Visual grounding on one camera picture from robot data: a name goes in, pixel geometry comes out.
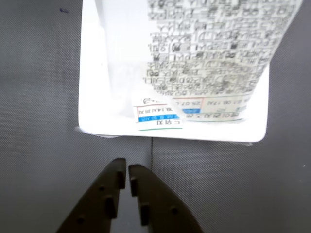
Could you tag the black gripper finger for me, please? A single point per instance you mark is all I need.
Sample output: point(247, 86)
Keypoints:
point(97, 201)
point(160, 208)

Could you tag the grey table mat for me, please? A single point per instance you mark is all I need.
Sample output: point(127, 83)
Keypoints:
point(243, 182)
point(36, 121)

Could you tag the white plastic tray package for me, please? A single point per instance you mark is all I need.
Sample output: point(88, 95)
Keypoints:
point(109, 72)

